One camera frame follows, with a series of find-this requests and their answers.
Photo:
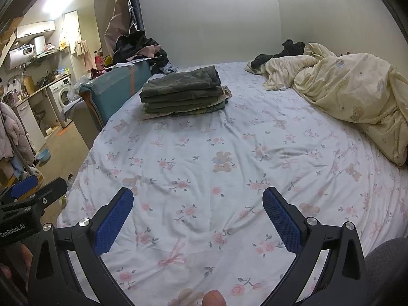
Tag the blue cloth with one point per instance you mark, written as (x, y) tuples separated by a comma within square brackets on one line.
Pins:
[(19, 169)]

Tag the pink puffer jacket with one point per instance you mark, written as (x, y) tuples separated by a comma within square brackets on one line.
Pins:
[(9, 127)]

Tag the white wall cabinet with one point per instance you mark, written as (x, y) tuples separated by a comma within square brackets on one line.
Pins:
[(36, 29)]

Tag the wooden cutting board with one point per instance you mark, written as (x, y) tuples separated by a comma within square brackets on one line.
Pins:
[(28, 85)]

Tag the white wall board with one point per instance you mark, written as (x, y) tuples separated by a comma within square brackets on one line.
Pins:
[(71, 30)]

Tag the person's right hand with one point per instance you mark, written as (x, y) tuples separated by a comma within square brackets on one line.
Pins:
[(214, 299)]

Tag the folded beige patterned garment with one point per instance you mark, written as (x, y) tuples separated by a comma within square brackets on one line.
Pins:
[(227, 93)]

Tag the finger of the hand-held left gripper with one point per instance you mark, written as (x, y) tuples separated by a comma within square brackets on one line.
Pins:
[(52, 189), (24, 186)]

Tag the white washing machine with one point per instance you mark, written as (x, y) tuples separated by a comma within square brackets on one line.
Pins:
[(62, 94)]

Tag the teal upholstered bed end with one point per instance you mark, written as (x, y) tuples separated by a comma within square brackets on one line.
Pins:
[(111, 92)]

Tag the yellow bag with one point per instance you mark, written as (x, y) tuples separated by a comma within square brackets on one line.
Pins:
[(107, 60)]

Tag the white water heater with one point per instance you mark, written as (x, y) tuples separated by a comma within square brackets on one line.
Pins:
[(20, 55)]

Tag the blue basin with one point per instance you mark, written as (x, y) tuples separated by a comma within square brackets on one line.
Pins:
[(43, 155)]

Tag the metal pot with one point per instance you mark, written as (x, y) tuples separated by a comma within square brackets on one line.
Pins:
[(13, 97)]

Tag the person's left hand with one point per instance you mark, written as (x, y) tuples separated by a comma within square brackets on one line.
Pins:
[(20, 258)]

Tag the pink hanging towel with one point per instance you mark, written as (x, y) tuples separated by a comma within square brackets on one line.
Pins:
[(84, 52)]

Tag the red bottle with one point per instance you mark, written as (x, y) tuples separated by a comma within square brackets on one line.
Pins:
[(98, 60)]

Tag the yellow bear-print duvet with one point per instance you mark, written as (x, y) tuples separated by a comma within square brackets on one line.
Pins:
[(357, 95)]

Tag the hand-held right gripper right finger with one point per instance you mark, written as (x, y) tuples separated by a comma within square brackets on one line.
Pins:
[(280, 220)]

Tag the pile of dark clothes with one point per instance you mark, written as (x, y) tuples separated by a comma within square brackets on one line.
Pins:
[(137, 44)]

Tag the black clothes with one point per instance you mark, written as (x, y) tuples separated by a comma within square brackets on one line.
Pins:
[(293, 47)]

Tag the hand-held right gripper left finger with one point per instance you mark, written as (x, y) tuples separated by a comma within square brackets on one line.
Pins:
[(114, 220)]

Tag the camouflage pants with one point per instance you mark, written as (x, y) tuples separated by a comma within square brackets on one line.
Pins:
[(181, 83)]

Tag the kitchen counter cabinet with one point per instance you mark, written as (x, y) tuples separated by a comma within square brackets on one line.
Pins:
[(28, 124)]

